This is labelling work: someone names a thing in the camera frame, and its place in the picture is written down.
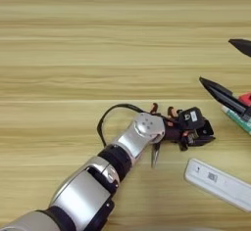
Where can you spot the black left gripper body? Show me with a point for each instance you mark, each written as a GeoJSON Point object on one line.
{"type": "Point", "coordinates": [175, 133]}

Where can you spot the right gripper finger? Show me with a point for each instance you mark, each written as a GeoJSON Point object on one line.
{"type": "Point", "coordinates": [222, 93]}
{"type": "Point", "coordinates": [242, 46]}

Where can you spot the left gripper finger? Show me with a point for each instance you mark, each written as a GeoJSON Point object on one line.
{"type": "Point", "coordinates": [199, 141]}

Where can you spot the white USB modem dongle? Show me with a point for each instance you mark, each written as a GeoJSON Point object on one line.
{"type": "Point", "coordinates": [219, 184]}

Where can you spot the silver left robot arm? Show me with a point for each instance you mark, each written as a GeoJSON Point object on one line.
{"type": "Point", "coordinates": [85, 192]}

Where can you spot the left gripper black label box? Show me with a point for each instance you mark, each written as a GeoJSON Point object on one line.
{"type": "Point", "coordinates": [191, 118]}

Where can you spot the red cube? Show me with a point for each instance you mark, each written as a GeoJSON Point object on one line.
{"type": "Point", "coordinates": [245, 98]}

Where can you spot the orange black needle-nose pliers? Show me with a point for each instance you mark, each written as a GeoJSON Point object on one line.
{"type": "Point", "coordinates": [155, 153]}

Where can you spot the green white glue stick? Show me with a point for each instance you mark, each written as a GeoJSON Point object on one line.
{"type": "Point", "coordinates": [240, 119]}

